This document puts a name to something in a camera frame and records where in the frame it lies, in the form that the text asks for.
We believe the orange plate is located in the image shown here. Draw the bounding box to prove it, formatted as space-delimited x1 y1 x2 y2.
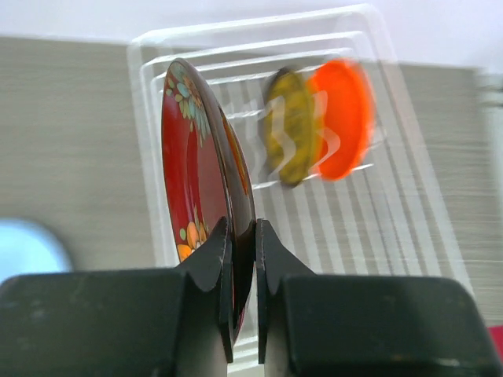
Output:
309 58 375 181

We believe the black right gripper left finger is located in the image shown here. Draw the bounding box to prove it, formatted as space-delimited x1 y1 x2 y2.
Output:
1 218 233 376

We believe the light blue plate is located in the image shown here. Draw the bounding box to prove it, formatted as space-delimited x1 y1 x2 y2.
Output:
1 218 74 283

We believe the white wire dish rack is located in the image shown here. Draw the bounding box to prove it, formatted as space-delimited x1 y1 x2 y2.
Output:
127 4 472 287

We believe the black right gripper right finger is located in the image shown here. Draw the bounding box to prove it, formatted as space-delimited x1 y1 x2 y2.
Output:
255 220 502 376

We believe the yellow patterned plate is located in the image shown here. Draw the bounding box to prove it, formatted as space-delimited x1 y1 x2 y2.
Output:
260 66 321 188

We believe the red floral plate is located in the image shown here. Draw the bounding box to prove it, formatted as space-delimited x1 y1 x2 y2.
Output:
161 58 256 332

